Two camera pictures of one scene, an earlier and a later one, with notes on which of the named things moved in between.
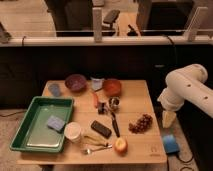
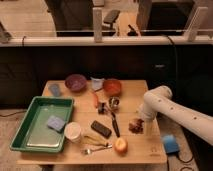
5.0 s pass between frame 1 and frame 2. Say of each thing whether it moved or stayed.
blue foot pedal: stayed
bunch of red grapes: stayed
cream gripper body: moved
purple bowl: stayed
